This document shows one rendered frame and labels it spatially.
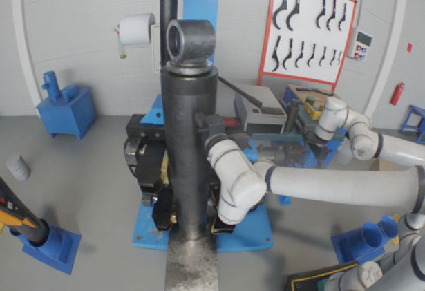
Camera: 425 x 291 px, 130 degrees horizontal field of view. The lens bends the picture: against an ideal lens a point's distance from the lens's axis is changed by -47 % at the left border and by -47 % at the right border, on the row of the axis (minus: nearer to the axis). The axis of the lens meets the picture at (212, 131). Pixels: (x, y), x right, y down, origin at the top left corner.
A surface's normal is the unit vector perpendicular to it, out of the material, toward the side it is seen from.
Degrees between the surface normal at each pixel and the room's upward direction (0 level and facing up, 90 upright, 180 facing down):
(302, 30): 90
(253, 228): 0
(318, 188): 67
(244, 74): 90
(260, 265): 0
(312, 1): 90
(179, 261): 0
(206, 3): 90
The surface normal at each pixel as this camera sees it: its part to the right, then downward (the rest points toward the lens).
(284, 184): -0.73, -0.04
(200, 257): 0.07, -0.80
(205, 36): 0.54, 0.22
